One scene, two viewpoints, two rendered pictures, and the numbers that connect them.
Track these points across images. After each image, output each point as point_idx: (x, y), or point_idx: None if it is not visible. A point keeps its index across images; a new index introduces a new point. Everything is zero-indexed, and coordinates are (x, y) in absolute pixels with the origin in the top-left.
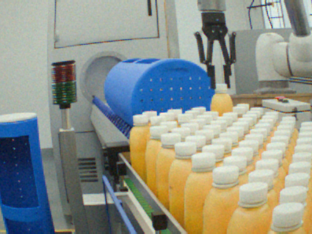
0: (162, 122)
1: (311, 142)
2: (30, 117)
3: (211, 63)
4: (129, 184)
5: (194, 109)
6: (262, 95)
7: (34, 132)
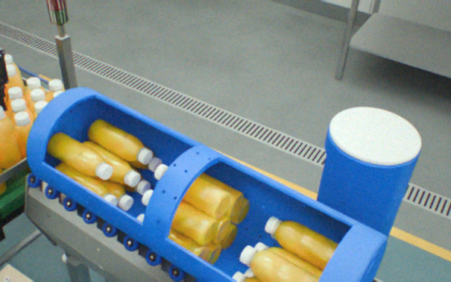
0: (12, 66)
1: None
2: (334, 140)
3: None
4: None
5: (23, 112)
6: None
7: (332, 161)
